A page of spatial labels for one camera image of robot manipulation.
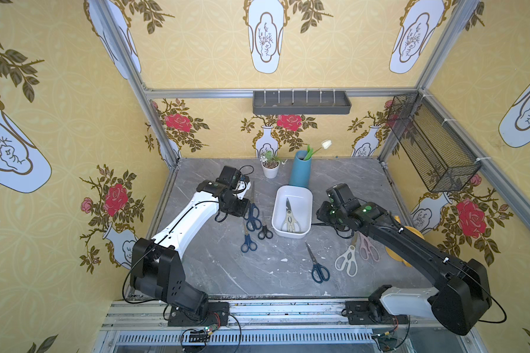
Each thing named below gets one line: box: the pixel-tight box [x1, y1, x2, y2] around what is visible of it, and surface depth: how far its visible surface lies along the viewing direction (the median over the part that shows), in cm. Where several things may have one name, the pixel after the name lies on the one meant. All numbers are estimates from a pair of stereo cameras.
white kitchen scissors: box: [334, 230, 360, 278], surface depth 87 cm
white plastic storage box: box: [271, 184, 314, 240], surface depth 102 cm
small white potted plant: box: [259, 148, 282, 179], surface depth 112 cm
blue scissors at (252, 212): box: [243, 202, 260, 220], surface depth 85 cm
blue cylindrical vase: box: [289, 149, 312, 187], surface depth 99 cm
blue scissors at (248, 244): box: [240, 222, 259, 253], surface depth 92 cm
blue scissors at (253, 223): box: [245, 180, 263, 232], surface depth 97 cm
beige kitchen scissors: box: [280, 197, 302, 233], surface depth 99 cm
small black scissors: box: [257, 211, 274, 240], surface depth 95 cm
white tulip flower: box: [303, 139, 333, 161], surface depth 92 cm
